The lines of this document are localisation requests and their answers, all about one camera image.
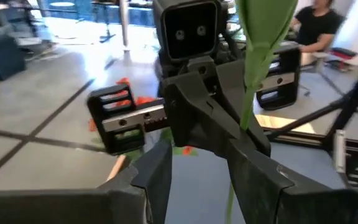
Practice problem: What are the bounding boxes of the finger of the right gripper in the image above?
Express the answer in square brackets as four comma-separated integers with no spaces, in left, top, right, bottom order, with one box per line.
[216,58,272,156]
[163,73,241,156]

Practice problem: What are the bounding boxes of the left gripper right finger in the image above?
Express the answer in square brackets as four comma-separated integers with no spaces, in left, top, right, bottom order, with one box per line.
[227,138,358,224]

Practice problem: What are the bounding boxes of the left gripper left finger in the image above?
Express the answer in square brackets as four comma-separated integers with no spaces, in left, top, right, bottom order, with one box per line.
[0,139,173,224]

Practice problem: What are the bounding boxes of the white artificial tulip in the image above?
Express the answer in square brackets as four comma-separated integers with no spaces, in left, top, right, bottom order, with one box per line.
[225,0,300,224]

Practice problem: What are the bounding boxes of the grey table mat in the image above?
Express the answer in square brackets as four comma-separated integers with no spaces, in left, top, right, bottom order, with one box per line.
[163,136,344,224]

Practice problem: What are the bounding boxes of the white pole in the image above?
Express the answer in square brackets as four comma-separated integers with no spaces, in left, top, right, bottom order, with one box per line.
[118,0,132,52]

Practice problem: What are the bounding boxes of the person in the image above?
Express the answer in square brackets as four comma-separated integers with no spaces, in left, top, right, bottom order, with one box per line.
[290,0,344,68]

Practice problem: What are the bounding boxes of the black red chair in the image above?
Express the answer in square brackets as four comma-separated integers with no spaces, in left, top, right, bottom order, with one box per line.
[324,46,358,72]

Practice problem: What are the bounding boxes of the black computer blue lights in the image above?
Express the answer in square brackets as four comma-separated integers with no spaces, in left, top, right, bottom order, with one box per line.
[0,34,26,82]

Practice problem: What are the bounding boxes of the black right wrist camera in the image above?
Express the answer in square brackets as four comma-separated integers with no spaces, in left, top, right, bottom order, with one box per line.
[152,0,223,63]

